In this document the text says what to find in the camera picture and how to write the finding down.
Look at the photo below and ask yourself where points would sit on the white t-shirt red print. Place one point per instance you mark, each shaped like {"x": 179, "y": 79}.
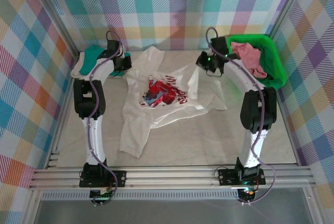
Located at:
{"x": 135, "y": 119}

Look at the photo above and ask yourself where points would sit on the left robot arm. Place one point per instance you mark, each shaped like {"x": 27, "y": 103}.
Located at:
{"x": 94, "y": 140}

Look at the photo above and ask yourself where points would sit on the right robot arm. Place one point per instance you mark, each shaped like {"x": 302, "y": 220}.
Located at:
{"x": 257, "y": 109}

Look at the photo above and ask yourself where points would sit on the teal folded t-shirt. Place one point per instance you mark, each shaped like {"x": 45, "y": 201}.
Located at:
{"x": 88, "y": 59}

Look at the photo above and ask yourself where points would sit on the pink t-shirt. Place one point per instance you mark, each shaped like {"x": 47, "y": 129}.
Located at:
{"x": 248, "y": 57}

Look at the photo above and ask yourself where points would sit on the cream folded t-shirt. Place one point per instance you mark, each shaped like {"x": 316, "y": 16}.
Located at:
{"x": 77, "y": 70}

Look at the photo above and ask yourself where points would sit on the dark green t-shirt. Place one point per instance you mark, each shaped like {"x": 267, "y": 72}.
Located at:
{"x": 270, "y": 62}

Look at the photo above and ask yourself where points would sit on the green plastic basket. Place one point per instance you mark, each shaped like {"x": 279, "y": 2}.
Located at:
{"x": 279, "y": 64}

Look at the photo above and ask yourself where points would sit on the left controller board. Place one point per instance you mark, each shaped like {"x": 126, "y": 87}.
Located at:
{"x": 100, "y": 195}

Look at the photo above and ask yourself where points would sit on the controller board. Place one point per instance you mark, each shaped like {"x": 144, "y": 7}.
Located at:
{"x": 100, "y": 195}
{"x": 246, "y": 194}

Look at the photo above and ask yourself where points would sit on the right controller board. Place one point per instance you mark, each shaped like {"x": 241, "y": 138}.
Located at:
{"x": 246, "y": 194}

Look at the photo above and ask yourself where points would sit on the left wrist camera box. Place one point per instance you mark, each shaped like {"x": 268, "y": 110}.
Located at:
{"x": 124, "y": 51}

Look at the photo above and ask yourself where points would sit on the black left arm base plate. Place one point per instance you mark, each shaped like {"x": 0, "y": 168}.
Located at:
{"x": 120, "y": 178}

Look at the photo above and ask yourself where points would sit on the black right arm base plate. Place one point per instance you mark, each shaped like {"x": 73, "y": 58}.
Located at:
{"x": 227, "y": 177}

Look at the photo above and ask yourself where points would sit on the aluminium frame crossbar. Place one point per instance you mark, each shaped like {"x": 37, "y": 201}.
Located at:
{"x": 169, "y": 178}

